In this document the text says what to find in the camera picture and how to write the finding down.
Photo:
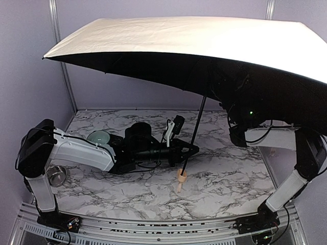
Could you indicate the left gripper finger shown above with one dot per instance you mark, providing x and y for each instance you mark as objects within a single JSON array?
[
  {"x": 185, "y": 155},
  {"x": 186, "y": 145}
]

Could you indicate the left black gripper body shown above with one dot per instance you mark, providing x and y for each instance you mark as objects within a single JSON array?
[{"x": 172, "y": 153}]

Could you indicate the beige and black folding umbrella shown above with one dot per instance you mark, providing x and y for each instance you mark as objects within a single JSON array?
[{"x": 258, "y": 70}]

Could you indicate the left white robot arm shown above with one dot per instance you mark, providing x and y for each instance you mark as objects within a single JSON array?
[{"x": 102, "y": 150}]

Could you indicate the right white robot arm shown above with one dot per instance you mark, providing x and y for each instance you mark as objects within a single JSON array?
[{"x": 295, "y": 155}]

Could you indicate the green lidded bowl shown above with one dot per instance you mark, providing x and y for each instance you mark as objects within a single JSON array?
[{"x": 100, "y": 137}]

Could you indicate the clear glass cup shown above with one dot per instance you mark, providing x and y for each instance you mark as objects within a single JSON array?
[{"x": 57, "y": 175}]

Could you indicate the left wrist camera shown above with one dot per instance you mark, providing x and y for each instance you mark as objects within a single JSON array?
[{"x": 173, "y": 128}]

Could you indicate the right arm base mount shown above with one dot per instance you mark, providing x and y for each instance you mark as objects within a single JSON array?
[{"x": 264, "y": 219}]

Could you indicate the aluminium front rail frame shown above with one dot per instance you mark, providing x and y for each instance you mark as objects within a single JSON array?
[{"x": 96, "y": 230}]

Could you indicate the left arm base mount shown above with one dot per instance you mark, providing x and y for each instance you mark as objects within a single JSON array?
[{"x": 58, "y": 220}]

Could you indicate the right aluminium corner post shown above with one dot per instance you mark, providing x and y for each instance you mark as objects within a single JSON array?
[{"x": 270, "y": 9}]

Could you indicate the aluminium corner post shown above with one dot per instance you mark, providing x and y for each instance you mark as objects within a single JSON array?
[
  {"x": 63, "y": 67},
  {"x": 270, "y": 9}
]

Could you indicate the left aluminium corner post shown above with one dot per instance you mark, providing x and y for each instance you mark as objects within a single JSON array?
[{"x": 63, "y": 67}]

